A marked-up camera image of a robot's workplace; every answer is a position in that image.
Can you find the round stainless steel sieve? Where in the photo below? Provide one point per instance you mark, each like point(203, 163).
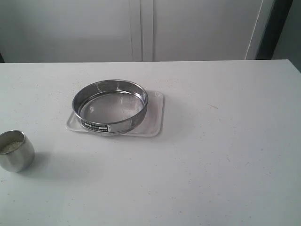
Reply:
point(110, 107)

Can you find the white rectangular plastic tray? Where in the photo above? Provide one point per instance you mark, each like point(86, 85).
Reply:
point(150, 126)

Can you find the stainless steel cup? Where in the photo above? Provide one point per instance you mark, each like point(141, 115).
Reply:
point(21, 158)

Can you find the yellow and white grain mix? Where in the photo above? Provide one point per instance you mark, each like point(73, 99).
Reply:
point(7, 147)

